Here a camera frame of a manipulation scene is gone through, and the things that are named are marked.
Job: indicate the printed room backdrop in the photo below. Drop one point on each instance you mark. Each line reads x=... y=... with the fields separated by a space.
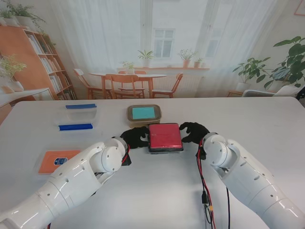
x=166 y=23

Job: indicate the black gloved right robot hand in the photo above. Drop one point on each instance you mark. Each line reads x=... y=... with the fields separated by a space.
x=195 y=133

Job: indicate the clear container with blue clips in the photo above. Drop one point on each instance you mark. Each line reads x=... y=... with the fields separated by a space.
x=76 y=127

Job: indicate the black stand clamp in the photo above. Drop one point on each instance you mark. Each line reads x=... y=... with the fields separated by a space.
x=301 y=94

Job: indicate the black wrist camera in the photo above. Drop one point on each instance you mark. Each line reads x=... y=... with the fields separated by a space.
x=201 y=153
x=127 y=160

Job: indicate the clear lid with teal label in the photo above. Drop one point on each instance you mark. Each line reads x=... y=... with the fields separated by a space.
x=143 y=112

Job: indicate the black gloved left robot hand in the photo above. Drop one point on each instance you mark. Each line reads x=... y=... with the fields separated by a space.
x=134 y=138

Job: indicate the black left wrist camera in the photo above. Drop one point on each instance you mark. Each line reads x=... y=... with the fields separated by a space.
x=127 y=160

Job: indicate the brown kraft paper container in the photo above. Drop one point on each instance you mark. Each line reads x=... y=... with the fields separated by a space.
x=140 y=124

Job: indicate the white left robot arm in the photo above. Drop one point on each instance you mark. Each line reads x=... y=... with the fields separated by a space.
x=71 y=171

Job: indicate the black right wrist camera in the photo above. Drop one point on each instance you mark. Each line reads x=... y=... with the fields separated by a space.
x=201 y=153

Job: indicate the black plastic tray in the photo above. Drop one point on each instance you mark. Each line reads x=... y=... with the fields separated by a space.
x=166 y=150

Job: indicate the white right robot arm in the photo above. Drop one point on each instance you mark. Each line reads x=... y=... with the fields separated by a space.
x=238 y=167

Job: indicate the clear lid with orange label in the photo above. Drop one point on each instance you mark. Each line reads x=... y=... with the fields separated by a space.
x=50 y=161

